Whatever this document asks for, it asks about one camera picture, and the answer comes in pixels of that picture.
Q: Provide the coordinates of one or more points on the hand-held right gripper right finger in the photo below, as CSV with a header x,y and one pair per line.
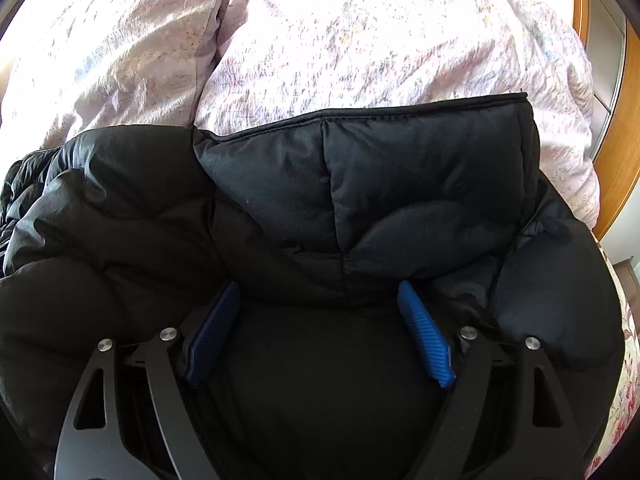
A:
x,y
425,335

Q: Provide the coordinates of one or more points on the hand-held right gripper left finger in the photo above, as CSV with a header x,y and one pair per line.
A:
x,y
212,335

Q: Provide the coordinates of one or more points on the black quilted puffer jacket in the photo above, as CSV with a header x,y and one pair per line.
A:
x,y
325,200

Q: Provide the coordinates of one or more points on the cream red floral bedspread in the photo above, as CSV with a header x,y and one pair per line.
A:
x,y
625,400

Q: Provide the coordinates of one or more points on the pink floral duvet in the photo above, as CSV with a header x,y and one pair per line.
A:
x,y
400,35

